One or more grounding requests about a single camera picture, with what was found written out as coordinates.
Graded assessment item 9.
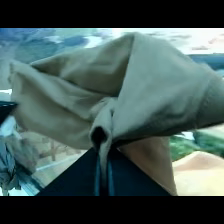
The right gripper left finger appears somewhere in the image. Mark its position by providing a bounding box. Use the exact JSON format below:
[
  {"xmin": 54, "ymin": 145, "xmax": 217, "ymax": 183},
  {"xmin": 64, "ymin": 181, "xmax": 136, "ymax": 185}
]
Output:
[{"xmin": 37, "ymin": 147, "xmax": 102, "ymax": 197}]

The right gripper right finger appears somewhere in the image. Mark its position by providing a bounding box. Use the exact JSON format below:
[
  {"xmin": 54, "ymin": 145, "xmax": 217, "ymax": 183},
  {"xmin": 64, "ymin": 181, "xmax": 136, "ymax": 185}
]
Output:
[{"xmin": 107, "ymin": 146, "xmax": 172, "ymax": 197}]

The beige garment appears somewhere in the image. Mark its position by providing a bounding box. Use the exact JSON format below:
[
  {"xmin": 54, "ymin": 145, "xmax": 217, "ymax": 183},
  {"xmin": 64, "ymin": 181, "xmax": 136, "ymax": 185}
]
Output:
[{"xmin": 8, "ymin": 31, "xmax": 224, "ymax": 197}]

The grey garment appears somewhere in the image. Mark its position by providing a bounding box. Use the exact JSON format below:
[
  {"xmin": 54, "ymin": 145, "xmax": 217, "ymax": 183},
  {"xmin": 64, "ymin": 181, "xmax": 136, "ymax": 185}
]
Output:
[{"xmin": 0, "ymin": 133, "xmax": 40, "ymax": 197}]

